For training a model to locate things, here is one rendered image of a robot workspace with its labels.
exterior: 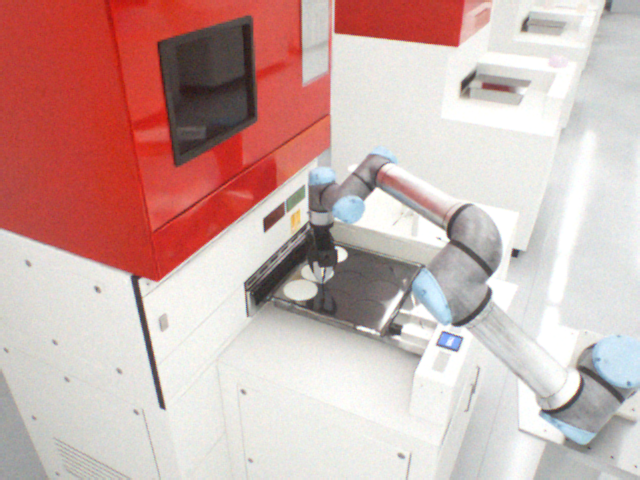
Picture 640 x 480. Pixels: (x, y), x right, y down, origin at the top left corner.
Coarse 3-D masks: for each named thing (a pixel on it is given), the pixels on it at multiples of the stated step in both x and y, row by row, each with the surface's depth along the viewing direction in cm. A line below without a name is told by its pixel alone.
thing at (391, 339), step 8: (296, 312) 165; (304, 312) 164; (320, 320) 162; (328, 320) 161; (344, 328) 159; (352, 328) 158; (368, 336) 157; (376, 336) 155; (384, 336) 154; (392, 336) 153; (392, 344) 154
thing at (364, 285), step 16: (352, 256) 178; (368, 256) 179; (384, 256) 178; (336, 272) 171; (352, 272) 171; (368, 272) 171; (384, 272) 171; (400, 272) 171; (416, 272) 172; (320, 288) 163; (336, 288) 164; (352, 288) 164; (368, 288) 164; (384, 288) 164; (400, 288) 164; (304, 304) 157; (320, 304) 157; (336, 304) 157; (352, 304) 157; (368, 304) 157; (384, 304) 157; (352, 320) 151; (368, 320) 151; (384, 320) 151
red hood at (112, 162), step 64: (0, 0) 92; (64, 0) 86; (128, 0) 86; (192, 0) 99; (256, 0) 117; (320, 0) 142; (0, 64) 100; (64, 64) 93; (128, 64) 89; (192, 64) 104; (256, 64) 123; (320, 64) 151; (0, 128) 110; (64, 128) 101; (128, 128) 93; (192, 128) 109; (256, 128) 130; (320, 128) 162; (0, 192) 121; (64, 192) 110; (128, 192) 101; (192, 192) 113; (256, 192) 137; (128, 256) 111
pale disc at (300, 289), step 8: (296, 280) 167; (304, 280) 167; (288, 288) 163; (296, 288) 163; (304, 288) 163; (312, 288) 164; (288, 296) 160; (296, 296) 160; (304, 296) 160; (312, 296) 160
